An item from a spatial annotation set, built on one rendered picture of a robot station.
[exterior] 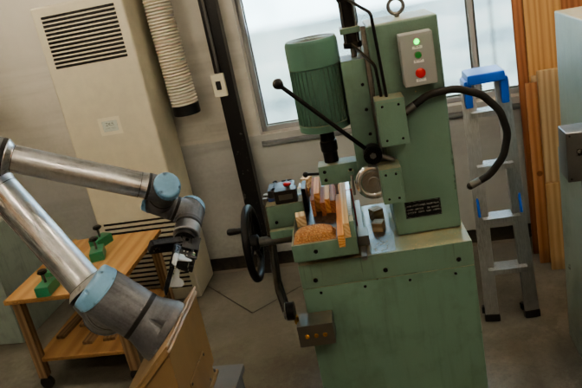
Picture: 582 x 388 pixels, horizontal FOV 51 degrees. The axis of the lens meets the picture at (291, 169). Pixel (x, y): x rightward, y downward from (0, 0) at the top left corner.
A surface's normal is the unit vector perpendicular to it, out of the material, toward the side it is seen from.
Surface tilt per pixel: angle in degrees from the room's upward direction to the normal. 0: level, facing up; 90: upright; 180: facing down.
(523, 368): 0
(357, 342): 90
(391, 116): 90
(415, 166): 90
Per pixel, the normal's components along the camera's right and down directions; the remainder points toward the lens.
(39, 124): -0.14, 0.33
